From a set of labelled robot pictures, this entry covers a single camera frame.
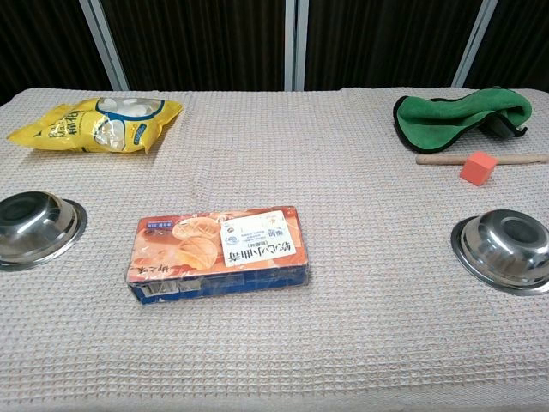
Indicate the stainless steel metal bowl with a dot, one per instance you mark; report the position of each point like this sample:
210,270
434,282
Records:
30,232
506,253

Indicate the orange cookie box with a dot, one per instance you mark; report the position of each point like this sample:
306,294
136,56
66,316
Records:
214,249

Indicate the wooden stick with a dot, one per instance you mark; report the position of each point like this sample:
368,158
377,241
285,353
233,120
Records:
437,160

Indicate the green microfiber cloth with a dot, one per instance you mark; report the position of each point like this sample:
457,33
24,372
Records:
433,124

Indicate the orange foam cube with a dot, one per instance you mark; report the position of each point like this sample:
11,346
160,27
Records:
477,168

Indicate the yellow snack bag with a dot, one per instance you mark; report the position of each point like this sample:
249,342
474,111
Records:
73,129

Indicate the black clip under cloth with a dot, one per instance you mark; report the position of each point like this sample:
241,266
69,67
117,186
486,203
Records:
502,127

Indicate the grey metal partition post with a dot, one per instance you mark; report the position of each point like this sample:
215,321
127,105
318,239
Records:
474,43
105,47
296,43

